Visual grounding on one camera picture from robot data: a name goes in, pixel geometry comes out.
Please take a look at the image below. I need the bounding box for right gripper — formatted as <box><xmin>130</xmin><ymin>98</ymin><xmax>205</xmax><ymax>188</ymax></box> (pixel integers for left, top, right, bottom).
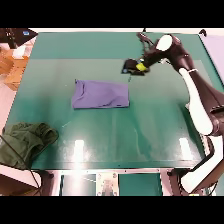
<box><xmin>130</xmin><ymin>57</ymin><xmax>150</xmax><ymax>77</ymax></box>

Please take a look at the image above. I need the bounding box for purple T-shirt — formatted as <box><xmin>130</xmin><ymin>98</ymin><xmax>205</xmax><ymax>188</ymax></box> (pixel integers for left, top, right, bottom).
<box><xmin>71</xmin><ymin>78</ymin><xmax>131</xmax><ymax>110</ymax></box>

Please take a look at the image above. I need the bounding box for cardboard box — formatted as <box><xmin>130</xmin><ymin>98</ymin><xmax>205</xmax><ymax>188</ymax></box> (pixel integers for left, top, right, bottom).
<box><xmin>0</xmin><ymin>53</ymin><xmax>30</xmax><ymax>92</ymax></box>

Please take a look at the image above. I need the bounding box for dark green garment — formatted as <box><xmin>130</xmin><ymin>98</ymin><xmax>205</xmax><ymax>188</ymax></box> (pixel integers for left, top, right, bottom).
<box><xmin>0</xmin><ymin>121</ymin><xmax>60</xmax><ymax>171</ymax></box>

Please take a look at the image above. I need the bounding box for silver frame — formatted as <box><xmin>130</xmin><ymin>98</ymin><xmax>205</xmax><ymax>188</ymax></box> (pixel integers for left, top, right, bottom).
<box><xmin>33</xmin><ymin>134</ymin><xmax>217</xmax><ymax>197</ymax></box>

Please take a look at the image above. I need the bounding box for black cable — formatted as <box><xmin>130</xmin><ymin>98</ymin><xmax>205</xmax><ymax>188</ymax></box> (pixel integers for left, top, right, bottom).
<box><xmin>0</xmin><ymin>133</ymin><xmax>43</xmax><ymax>197</ymax></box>

